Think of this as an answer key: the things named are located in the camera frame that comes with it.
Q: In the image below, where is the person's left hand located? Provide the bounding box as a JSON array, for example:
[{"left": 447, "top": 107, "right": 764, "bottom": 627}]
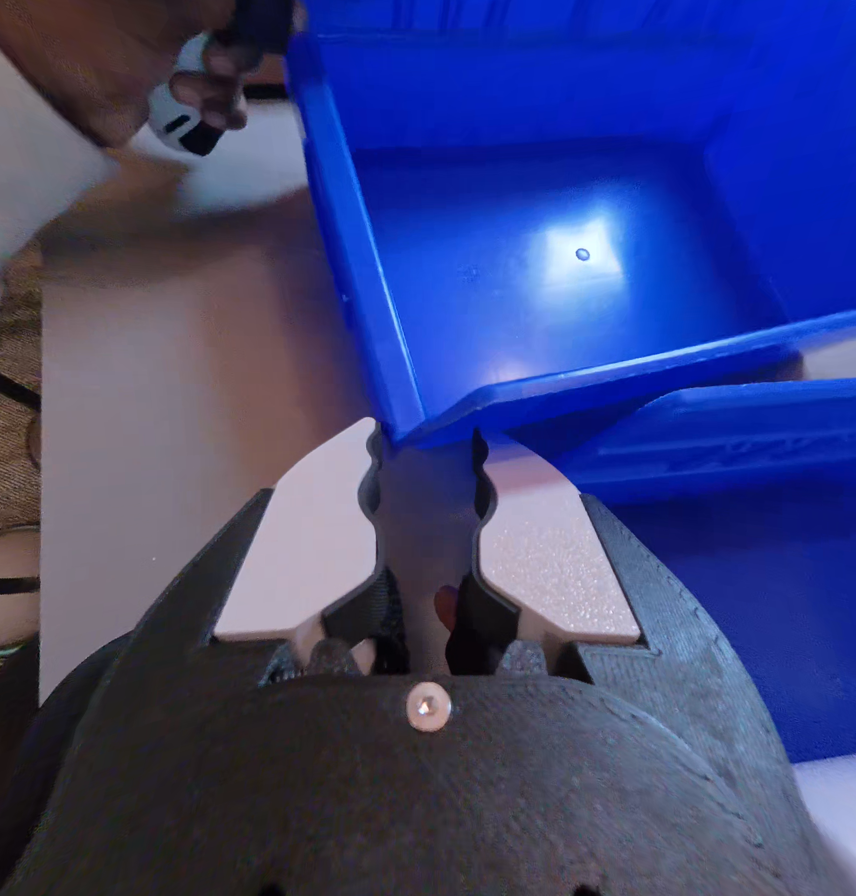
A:
[{"left": 0, "top": 0, "right": 250, "bottom": 151}]

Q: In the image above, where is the blue plastic bin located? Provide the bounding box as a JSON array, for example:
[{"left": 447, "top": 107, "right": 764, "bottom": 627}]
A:
[
  {"left": 285, "top": 0, "right": 856, "bottom": 450},
  {"left": 505, "top": 378, "right": 856, "bottom": 765}
]

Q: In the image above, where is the person's left forearm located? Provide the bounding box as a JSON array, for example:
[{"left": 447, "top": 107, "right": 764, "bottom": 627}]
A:
[{"left": 0, "top": 28, "right": 121, "bottom": 309}]

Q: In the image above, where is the person's white shoe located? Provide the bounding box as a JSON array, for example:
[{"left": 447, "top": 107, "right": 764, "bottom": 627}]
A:
[{"left": 0, "top": 525, "right": 42, "bottom": 653}]

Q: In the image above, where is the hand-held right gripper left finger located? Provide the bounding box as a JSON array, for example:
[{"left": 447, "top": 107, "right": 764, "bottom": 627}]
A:
[{"left": 214, "top": 418, "right": 390, "bottom": 673}]

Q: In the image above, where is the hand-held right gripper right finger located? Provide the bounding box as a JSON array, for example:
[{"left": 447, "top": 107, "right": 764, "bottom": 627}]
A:
[{"left": 470, "top": 428, "right": 642, "bottom": 673}]

